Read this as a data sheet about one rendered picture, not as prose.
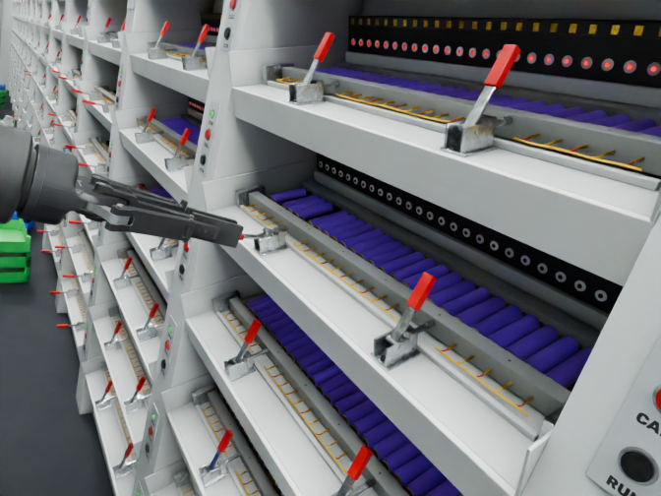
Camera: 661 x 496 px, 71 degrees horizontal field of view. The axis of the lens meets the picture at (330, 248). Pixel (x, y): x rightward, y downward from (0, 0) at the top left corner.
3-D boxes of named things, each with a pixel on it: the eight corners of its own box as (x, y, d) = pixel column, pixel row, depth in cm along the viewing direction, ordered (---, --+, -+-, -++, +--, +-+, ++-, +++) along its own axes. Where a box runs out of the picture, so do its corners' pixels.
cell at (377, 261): (413, 260, 60) (374, 276, 57) (403, 255, 62) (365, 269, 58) (414, 248, 59) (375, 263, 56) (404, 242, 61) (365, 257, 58)
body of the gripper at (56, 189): (11, 201, 49) (103, 221, 55) (15, 229, 42) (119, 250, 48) (31, 134, 47) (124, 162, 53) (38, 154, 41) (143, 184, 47)
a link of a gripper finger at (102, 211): (74, 182, 47) (76, 197, 42) (127, 197, 50) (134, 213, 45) (66, 204, 47) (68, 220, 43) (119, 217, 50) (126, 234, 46)
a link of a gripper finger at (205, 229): (178, 215, 54) (186, 223, 51) (216, 225, 57) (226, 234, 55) (173, 226, 54) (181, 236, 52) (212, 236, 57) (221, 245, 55)
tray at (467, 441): (506, 539, 33) (530, 451, 29) (210, 235, 78) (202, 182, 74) (646, 416, 43) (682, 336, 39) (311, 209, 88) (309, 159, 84)
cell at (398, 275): (436, 274, 57) (395, 290, 54) (425, 268, 59) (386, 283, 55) (437, 261, 56) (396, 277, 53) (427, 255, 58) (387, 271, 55)
